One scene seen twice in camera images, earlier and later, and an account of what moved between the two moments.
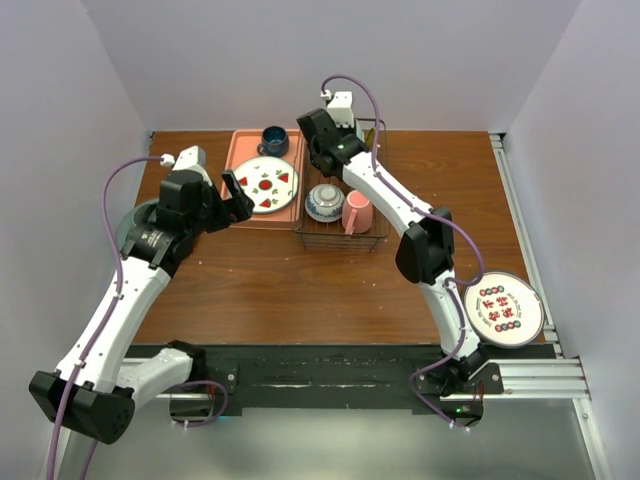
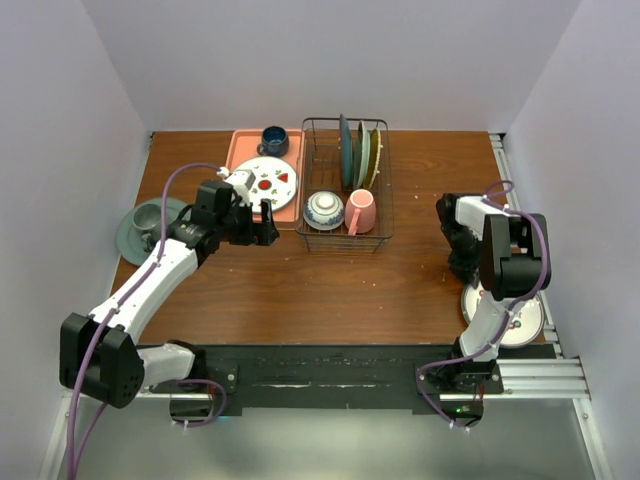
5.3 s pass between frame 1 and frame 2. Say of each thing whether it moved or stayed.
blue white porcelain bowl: moved
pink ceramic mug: stayed
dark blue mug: stayed
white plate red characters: stayed
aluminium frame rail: stayed
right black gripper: moved
